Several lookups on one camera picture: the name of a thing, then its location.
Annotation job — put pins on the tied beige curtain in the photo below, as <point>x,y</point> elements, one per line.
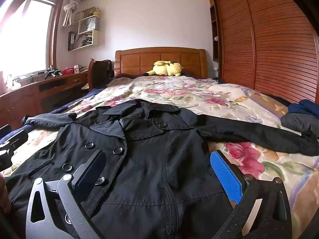
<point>71,7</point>

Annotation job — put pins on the black coat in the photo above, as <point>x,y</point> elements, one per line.
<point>149,166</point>

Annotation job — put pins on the yellow plush toy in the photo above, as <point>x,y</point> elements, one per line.
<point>164,69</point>

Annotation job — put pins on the dark grey padded jacket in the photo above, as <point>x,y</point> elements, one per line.
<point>296,123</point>

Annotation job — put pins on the person's left hand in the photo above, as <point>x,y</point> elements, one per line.
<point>3,194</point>

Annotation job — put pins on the wooden chair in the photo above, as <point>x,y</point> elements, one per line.
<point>94,72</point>

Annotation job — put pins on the wooden framed window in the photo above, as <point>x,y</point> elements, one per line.
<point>25,29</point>

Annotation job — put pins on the wooden slatted wardrobe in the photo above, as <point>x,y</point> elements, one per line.
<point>274,42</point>

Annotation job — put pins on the white carton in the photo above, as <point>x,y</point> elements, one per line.
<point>76,69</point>

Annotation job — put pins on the yellow cup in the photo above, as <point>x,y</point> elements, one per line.
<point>96,13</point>

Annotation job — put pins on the wooden desk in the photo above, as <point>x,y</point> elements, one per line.
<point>20,97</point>

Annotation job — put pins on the black devices on desk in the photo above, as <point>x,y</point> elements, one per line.
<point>53,72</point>

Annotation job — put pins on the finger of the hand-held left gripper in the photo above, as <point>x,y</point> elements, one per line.
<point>17,138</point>
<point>5,132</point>

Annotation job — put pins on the white wall shelf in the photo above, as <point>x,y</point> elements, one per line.
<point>96,37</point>

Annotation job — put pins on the floral blanket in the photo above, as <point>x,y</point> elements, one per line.
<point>199,92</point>

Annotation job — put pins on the navy folded garment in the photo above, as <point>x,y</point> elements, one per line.
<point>306,107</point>

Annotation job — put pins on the white paper bag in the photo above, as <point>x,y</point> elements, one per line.
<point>87,25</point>

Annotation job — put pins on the red plastic basket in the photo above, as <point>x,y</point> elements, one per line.
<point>67,71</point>

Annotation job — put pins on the wooden bed headboard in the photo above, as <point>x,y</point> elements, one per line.
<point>162,54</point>

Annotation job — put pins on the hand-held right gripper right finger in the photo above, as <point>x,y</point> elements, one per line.
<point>226,176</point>

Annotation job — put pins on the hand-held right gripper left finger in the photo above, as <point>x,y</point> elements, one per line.
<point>92,169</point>

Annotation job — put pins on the row of books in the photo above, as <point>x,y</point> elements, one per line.
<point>79,41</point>

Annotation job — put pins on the black bag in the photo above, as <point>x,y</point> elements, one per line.
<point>107,68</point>

